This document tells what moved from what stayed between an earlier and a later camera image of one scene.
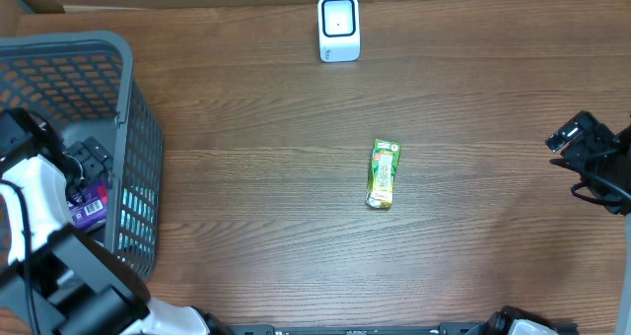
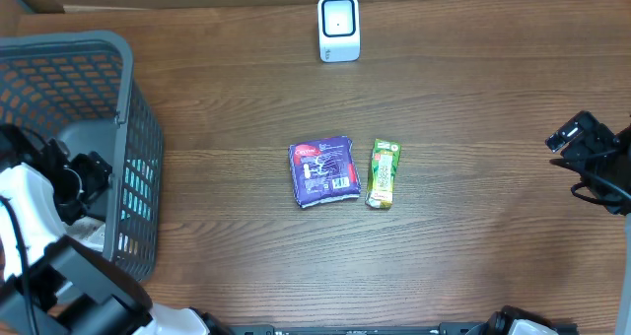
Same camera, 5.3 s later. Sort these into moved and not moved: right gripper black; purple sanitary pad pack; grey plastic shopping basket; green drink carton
Moved: purple sanitary pad pack
Not moved: grey plastic shopping basket; green drink carton; right gripper black
